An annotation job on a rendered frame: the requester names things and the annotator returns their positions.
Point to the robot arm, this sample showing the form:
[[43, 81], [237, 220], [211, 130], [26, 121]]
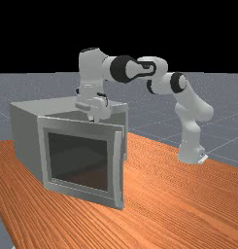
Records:
[[188, 107]]

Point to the grey microwave door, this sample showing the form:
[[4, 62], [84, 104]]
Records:
[[78, 162]]

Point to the grey microwave oven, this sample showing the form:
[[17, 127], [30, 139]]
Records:
[[25, 139]]

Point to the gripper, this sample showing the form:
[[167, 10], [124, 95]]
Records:
[[93, 105]]

